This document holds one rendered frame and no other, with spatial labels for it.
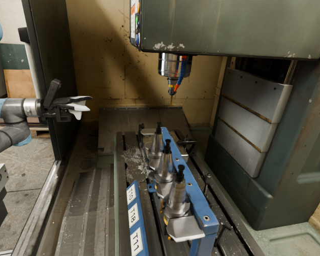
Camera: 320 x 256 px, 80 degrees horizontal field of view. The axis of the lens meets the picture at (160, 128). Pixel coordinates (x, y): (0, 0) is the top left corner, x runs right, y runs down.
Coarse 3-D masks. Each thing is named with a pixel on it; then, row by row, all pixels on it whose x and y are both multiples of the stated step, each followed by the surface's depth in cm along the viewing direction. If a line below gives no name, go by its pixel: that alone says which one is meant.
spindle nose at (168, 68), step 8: (160, 56) 86; (168, 56) 83; (176, 56) 82; (192, 56) 86; (160, 64) 87; (168, 64) 84; (176, 64) 83; (160, 72) 89; (168, 72) 85; (176, 72) 85
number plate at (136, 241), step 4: (136, 232) 67; (140, 232) 66; (132, 236) 67; (136, 236) 66; (140, 236) 64; (132, 240) 66; (136, 240) 65; (140, 240) 63; (132, 244) 65; (136, 244) 64; (140, 244) 62; (132, 248) 64; (136, 248) 62; (140, 248) 61; (132, 252) 63; (136, 252) 62
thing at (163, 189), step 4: (160, 184) 50; (164, 184) 50; (168, 184) 51; (156, 188) 49; (160, 188) 49; (164, 188) 49; (168, 188) 49; (156, 192) 48; (160, 192) 48; (164, 192) 48; (168, 192) 48; (160, 196) 47; (164, 196) 47
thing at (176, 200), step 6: (174, 180) 41; (174, 186) 41; (180, 186) 40; (174, 192) 41; (180, 192) 41; (168, 198) 43; (174, 198) 41; (180, 198) 41; (168, 204) 43; (174, 204) 42; (180, 204) 42
